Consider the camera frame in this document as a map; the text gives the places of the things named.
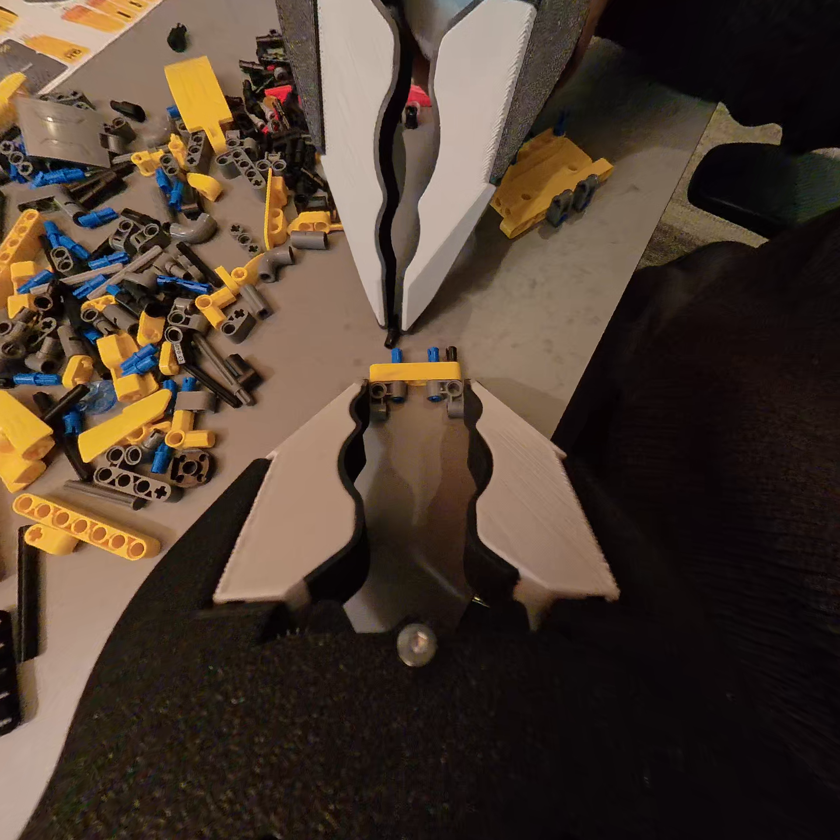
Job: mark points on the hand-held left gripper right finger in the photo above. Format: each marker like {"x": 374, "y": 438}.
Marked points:
{"x": 538, "y": 518}

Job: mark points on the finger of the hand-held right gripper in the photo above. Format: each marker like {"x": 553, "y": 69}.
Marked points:
{"x": 466, "y": 131}
{"x": 354, "y": 131}

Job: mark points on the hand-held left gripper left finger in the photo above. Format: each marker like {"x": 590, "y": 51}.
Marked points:
{"x": 295, "y": 518}

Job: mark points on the yellow toy brick block assembly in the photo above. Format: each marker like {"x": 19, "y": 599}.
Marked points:
{"x": 538, "y": 177}

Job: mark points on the yellow beam with grey connectors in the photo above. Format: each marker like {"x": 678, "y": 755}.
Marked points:
{"x": 413, "y": 372}

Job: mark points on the black toy pin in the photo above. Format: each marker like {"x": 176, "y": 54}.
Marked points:
{"x": 391, "y": 338}

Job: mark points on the small black toy connector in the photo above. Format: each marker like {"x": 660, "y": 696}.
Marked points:
{"x": 177, "y": 38}

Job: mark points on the person's black sweater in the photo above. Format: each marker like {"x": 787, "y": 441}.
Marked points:
{"x": 722, "y": 459}

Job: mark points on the yellow black sticker sheet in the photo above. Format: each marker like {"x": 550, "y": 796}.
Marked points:
{"x": 79, "y": 19}

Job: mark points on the pile of toy building pieces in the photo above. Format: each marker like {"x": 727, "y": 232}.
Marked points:
{"x": 118, "y": 354}

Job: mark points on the black long toy beam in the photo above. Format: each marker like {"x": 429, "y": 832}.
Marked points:
{"x": 27, "y": 590}

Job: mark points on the black ridged toy part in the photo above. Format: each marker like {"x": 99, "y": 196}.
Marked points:
{"x": 6, "y": 669}

